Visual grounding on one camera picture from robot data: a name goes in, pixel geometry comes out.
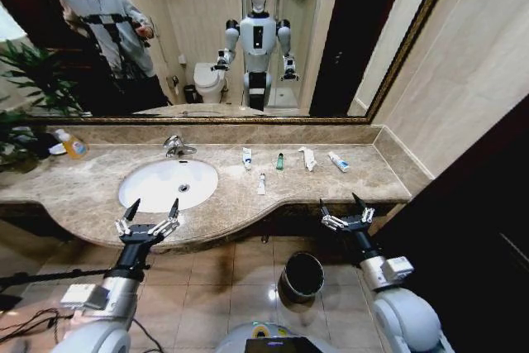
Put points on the small white tube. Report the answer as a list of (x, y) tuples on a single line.
[(261, 185)]

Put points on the chrome faucet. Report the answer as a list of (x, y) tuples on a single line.
[(177, 145)]

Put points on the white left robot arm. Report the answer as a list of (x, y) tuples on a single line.
[(111, 330)]

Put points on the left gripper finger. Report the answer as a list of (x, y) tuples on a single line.
[(170, 218), (129, 216)]

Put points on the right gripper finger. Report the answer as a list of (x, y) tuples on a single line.
[(364, 210), (330, 219)]

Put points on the dark framed wall mirror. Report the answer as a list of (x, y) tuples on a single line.
[(198, 18)]

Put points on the small green bottle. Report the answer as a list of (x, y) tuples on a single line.
[(280, 161)]

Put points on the white oval sink basin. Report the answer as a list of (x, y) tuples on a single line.
[(165, 183)]

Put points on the white blue red toothpaste tube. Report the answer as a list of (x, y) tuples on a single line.
[(339, 161)]

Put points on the dark round trash bin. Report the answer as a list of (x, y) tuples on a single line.
[(301, 280)]

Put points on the white rounded robot front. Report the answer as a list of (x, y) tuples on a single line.
[(270, 338)]

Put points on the person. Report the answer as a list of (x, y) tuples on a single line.
[(107, 34)]

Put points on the crumpled white tube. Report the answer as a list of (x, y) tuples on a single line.
[(308, 158)]

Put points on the dark wooden door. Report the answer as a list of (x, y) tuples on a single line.
[(467, 225)]

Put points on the small dark bathroom bin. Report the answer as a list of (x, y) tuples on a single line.
[(191, 93)]

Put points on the green leafy plant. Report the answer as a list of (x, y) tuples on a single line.
[(29, 92)]

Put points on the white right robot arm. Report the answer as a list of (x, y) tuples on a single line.
[(407, 313)]

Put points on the white toilet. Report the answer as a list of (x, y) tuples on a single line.
[(208, 82)]

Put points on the mirrored white robot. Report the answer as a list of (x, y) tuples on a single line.
[(258, 39)]

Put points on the orange soap pump bottle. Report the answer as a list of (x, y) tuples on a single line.
[(74, 147)]

